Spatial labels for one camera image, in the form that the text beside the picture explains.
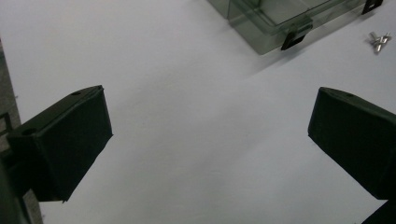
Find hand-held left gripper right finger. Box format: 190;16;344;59
307;86;396;201

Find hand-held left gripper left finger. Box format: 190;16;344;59
7;85;114;203

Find small metal wing screws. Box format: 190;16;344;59
368;31;392;54

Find clear plastic organizer box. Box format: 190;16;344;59
206;0;385;56

